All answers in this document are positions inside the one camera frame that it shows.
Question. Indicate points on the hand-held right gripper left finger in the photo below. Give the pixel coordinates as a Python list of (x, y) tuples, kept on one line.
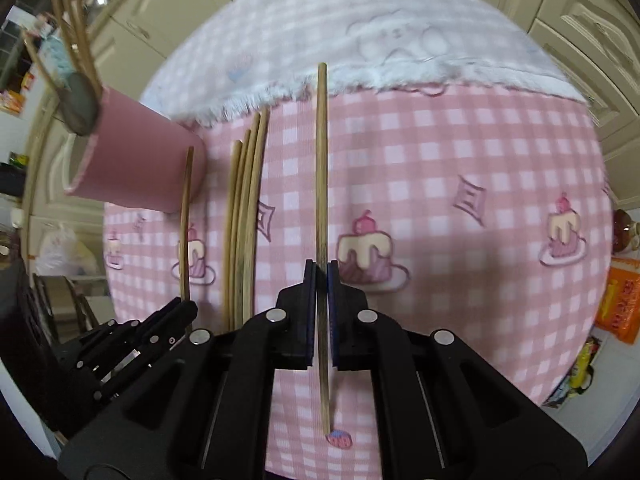
[(310, 305)]

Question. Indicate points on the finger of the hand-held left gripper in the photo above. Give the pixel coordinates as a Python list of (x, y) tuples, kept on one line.
[(160, 312), (177, 320)]

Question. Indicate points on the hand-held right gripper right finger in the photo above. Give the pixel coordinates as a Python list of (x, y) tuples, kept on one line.
[(334, 305)]

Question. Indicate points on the bundle of wooden chopsticks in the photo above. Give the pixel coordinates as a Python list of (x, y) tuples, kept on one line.
[(245, 240)]

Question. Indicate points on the wooden chopstick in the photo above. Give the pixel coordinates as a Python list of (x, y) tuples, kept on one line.
[(62, 25), (42, 67), (79, 5), (67, 10), (322, 160), (186, 220)]

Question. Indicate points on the pink cup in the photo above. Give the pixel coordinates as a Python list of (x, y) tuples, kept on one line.
[(145, 155)]

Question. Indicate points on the white plastic bag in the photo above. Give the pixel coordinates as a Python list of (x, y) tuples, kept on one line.
[(65, 252)]

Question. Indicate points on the pink checkered tablecloth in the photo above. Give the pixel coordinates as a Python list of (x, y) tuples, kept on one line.
[(425, 185)]

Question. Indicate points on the yellow packets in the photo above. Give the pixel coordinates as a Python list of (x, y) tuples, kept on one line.
[(580, 370)]

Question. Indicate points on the white fringed bear cloth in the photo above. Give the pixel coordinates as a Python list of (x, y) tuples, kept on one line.
[(325, 25)]

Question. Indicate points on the orange snack packet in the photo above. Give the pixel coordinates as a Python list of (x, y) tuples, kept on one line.
[(622, 305)]

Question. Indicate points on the brown jar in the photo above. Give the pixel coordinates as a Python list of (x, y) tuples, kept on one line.
[(625, 232)]

